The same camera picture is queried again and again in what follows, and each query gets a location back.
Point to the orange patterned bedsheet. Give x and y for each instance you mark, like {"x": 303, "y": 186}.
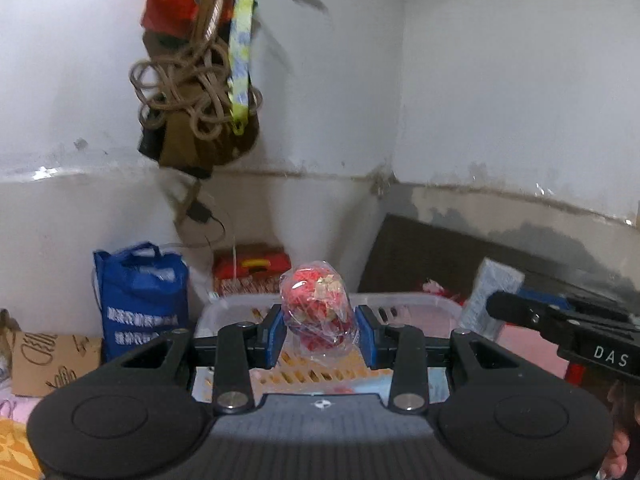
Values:
{"x": 17, "y": 461}

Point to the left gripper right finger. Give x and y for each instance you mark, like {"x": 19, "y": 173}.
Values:
{"x": 488, "y": 406}

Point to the dark wooden headboard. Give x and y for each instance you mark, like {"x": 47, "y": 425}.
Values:
{"x": 406, "y": 253}

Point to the grey silver box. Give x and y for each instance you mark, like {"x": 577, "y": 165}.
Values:
{"x": 491, "y": 277}

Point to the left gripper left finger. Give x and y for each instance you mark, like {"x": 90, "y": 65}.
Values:
{"x": 153, "y": 406}

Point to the red candy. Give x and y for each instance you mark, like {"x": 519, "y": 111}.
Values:
{"x": 317, "y": 311}

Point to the red yellow gift box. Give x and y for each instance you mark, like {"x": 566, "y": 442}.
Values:
{"x": 249, "y": 269}

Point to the red plaid blanket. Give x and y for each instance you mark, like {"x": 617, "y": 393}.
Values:
{"x": 433, "y": 288}

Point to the brown cardboard box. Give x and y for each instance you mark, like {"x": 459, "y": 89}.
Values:
{"x": 42, "y": 363}

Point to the brown hanging bag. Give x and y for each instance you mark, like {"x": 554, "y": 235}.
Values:
{"x": 186, "y": 109}

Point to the black power adapter with cable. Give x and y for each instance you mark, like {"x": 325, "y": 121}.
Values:
{"x": 193, "y": 214}

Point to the clear plastic perforated basket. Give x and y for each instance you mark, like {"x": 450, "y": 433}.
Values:
{"x": 293, "y": 373}

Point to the blue nonwoven tote bag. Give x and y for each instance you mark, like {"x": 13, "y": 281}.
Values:
{"x": 142, "y": 292}

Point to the person right hand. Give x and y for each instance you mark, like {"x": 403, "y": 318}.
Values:
{"x": 622, "y": 460}

